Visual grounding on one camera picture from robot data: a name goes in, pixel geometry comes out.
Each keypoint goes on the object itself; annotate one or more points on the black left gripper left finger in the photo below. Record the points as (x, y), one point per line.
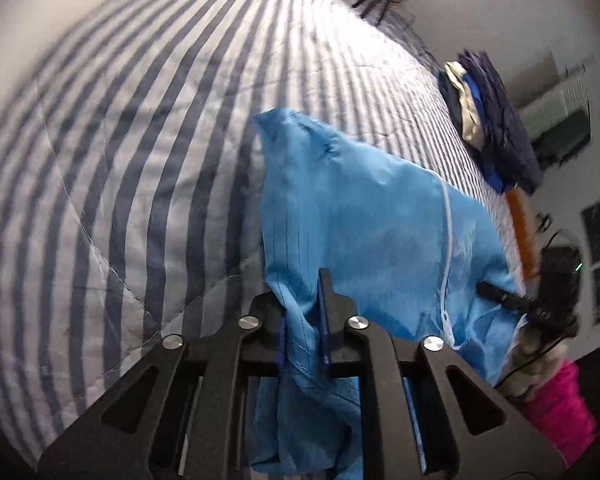
(180, 411)

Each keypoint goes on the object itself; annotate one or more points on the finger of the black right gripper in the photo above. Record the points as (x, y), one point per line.
(500, 296)

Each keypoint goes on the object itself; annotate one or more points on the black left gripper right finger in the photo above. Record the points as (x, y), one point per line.
(425, 413)

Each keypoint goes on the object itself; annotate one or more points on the blue pinstriped work coat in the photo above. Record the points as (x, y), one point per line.
(405, 246)

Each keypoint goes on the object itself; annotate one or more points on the pink sleeved right forearm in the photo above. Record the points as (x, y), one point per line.
(560, 414)

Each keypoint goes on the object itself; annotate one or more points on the stack of folded clothes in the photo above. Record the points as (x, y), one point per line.
(488, 124)

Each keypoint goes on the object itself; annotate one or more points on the right hand in grey glove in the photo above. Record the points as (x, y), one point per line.
(531, 364)

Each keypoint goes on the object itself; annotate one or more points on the orange bed edge board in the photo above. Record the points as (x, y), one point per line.
(525, 231)

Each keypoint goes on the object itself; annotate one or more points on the white air conditioner unit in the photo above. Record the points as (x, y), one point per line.
(555, 108)

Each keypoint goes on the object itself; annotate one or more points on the blue white striped quilt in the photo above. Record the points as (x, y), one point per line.
(130, 173)

